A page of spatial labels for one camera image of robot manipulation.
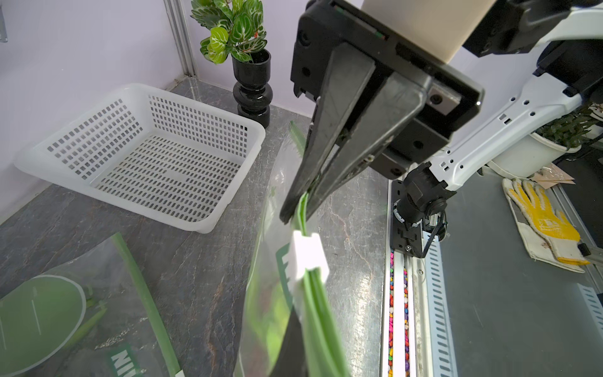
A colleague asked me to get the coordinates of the zip-top bag green print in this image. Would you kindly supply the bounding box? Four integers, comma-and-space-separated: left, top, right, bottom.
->
1, 233, 185, 376
233, 123, 350, 376

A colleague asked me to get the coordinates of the yellow white work glove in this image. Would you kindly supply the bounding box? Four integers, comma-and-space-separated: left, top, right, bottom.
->
502, 178, 590, 273

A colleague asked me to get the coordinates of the potted green plant black vase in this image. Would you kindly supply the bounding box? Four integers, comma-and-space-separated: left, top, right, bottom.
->
191, 0, 273, 128

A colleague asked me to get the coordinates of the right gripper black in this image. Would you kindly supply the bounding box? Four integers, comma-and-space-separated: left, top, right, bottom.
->
280, 1, 483, 224

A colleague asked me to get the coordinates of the white pot with plant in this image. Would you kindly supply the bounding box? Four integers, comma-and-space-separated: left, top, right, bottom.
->
488, 103, 602, 179

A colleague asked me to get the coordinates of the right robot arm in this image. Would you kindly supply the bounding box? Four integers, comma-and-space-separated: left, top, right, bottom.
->
280, 1, 602, 259

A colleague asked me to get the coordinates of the white vented cable duct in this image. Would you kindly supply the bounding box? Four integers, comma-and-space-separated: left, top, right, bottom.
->
422, 237, 458, 376

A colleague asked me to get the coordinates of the white plastic basket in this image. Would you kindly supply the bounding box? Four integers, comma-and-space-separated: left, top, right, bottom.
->
14, 83, 265, 233

